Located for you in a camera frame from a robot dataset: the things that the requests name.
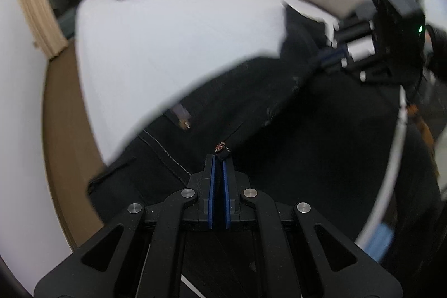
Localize left beige curtain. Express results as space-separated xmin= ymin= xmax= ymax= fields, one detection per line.
xmin=18 ymin=0 xmax=68 ymax=60

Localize black denim pants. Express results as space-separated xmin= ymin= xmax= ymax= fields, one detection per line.
xmin=86 ymin=2 xmax=443 ymax=298

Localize white cable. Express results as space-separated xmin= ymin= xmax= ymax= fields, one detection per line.
xmin=354 ymin=84 xmax=409 ymax=248

